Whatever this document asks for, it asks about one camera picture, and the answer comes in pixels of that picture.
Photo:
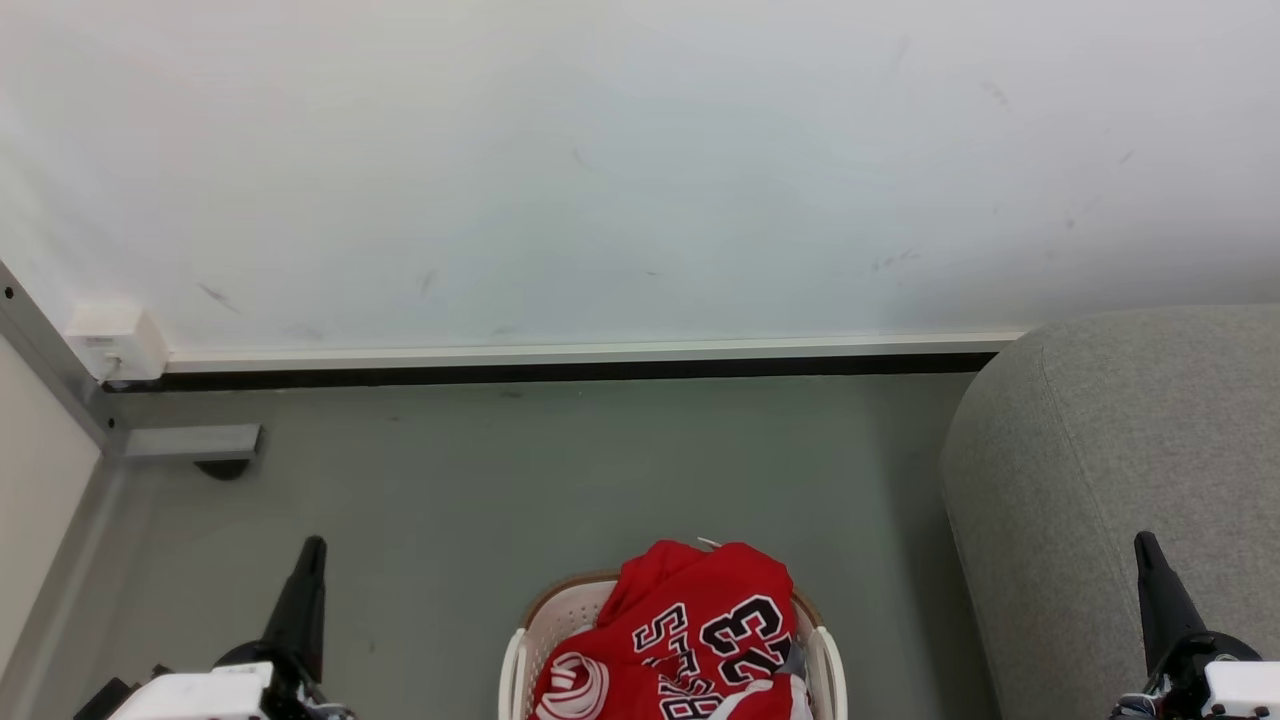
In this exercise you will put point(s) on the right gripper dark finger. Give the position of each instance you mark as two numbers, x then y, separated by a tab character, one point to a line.
1163	600

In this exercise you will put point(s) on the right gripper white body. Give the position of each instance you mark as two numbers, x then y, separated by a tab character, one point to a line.
1240	690

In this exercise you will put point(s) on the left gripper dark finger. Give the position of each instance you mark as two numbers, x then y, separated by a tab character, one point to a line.
300	610

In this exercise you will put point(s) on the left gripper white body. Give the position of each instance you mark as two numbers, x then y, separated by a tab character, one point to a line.
200	695

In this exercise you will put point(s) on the red basketball jersey number 23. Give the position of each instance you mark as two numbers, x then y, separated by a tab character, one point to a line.
690	600

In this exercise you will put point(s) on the grey fabric sofa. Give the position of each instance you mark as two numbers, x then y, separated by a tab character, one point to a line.
1100	450

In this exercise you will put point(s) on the white plastic laundry basket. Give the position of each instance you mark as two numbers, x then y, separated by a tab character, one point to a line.
560	615

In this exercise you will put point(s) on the white partition panel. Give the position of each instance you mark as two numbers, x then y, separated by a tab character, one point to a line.
35	480

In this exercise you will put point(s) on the white and black baseboard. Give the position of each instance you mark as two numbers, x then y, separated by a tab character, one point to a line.
580	360

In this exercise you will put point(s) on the black round frame foot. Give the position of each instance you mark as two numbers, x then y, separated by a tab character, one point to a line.
224	469

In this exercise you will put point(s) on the white wall socket box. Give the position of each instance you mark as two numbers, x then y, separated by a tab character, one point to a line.
115	340

